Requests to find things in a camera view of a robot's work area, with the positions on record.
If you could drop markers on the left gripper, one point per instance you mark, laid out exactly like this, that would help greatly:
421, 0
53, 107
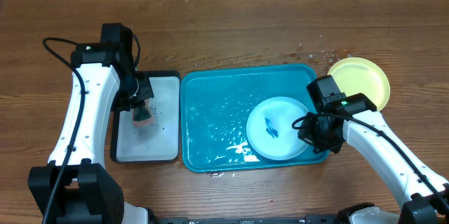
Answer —
146, 93

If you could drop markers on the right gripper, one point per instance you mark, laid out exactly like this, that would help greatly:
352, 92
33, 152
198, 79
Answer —
312, 134

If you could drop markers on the green and pink sponge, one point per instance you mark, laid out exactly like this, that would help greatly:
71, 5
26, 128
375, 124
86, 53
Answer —
142, 116

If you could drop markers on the light blue plate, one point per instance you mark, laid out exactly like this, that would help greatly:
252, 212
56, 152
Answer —
269, 128

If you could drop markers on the yellow plate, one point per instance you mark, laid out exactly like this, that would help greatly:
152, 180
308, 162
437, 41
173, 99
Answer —
359, 75

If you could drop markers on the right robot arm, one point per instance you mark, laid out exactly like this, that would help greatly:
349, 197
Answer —
421, 193

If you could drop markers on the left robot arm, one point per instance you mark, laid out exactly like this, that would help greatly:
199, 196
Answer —
74, 186

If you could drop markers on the black tray with soapy water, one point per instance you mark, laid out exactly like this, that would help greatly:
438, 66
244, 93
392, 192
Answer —
159, 139

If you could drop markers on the teal plastic serving tray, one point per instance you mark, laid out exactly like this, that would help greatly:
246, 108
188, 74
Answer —
215, 106

